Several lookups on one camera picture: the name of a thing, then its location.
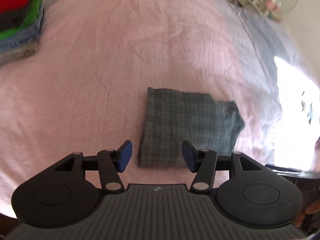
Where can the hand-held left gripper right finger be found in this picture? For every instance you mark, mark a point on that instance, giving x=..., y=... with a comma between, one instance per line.
x=190, y=156

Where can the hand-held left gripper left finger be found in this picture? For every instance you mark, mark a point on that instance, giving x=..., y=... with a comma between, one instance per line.
x=125, y=156

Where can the grey checked shorts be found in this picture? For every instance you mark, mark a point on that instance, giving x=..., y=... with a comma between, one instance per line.
x=185, y=125

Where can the stack of folded clothes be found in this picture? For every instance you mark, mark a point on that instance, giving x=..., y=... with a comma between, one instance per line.
x=30, y=22

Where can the person's right hand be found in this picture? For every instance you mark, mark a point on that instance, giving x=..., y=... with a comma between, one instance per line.
x=311, y=208

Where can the pink fleece blanket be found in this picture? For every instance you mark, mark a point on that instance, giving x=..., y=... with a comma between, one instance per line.
x=100, y=80

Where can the blue denim folded garment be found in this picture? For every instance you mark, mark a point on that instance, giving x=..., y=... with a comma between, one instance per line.
x=20, y=38

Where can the small white cosmetics shelf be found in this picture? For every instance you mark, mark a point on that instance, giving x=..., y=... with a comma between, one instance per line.
x=262, y=2

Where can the dark grey folded garment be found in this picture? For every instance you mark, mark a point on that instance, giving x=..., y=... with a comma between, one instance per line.
x=10, y=20

